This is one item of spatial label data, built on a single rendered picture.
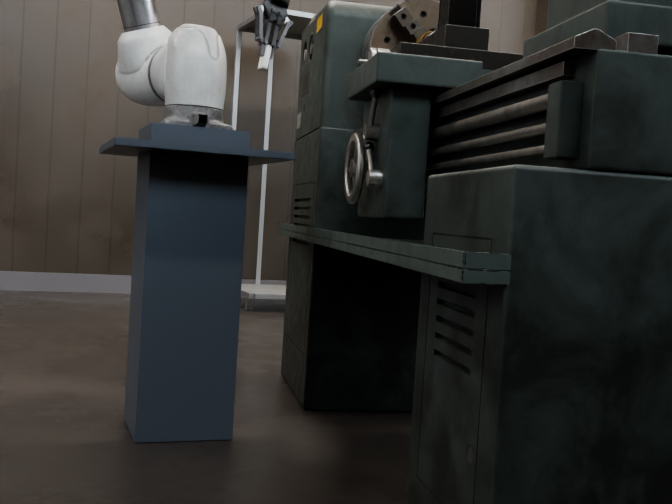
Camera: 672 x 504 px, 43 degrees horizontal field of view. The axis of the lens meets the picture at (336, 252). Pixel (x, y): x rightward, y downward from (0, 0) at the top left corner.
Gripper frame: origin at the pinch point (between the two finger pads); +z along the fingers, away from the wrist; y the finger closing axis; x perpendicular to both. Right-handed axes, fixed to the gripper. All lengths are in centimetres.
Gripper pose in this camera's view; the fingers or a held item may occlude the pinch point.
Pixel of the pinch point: (264, 57)
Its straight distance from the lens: 252.7
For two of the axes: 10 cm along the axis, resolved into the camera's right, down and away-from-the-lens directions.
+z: -1.8, 9.7, -1.3
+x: 6.2, 0.1, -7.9
